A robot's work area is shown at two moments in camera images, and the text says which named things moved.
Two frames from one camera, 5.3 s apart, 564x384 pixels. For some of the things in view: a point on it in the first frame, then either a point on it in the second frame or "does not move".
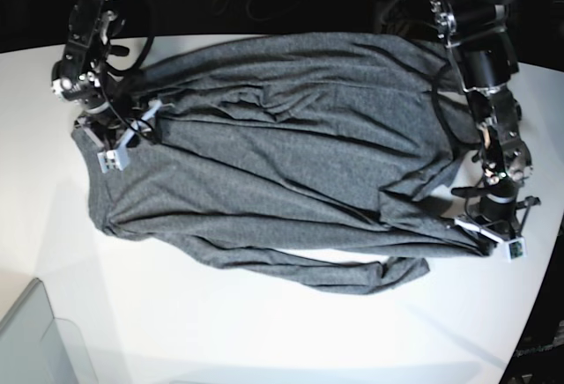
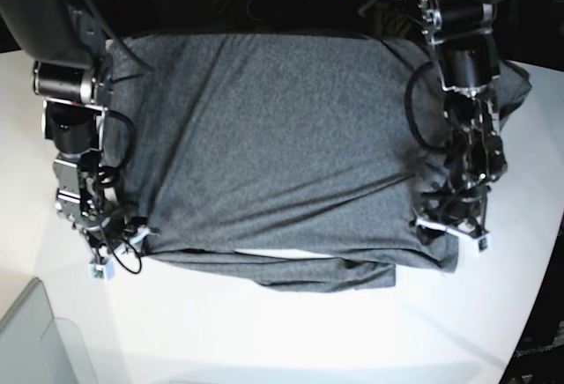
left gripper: (113, 122) → (116, 229)
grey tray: (37, 348) does not move
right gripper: (498, 206) → (461, 201)
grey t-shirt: (328, 159) does not move
